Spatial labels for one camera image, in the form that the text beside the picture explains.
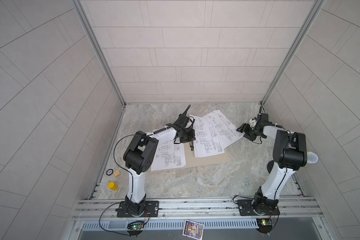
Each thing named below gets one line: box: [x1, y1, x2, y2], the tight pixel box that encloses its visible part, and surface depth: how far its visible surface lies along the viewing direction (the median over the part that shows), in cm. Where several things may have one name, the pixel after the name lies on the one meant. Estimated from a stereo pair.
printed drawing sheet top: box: [151, 141, 186, 171], surface depth 90 cm
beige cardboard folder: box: [151, 143, 231, 173], surface depth 89 cm
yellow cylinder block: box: [108, 181, 119, 191], surface depth 75 cm
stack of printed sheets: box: [191, 109, 244, 158], surface depth 100 cm
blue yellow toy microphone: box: [307, 151, 319, 164], surface depth 63 cm
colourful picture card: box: [182, 219, 204, 240], surface depth 66 cm
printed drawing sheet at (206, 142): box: [189, 114, 225, 158], surface depth 97 cm
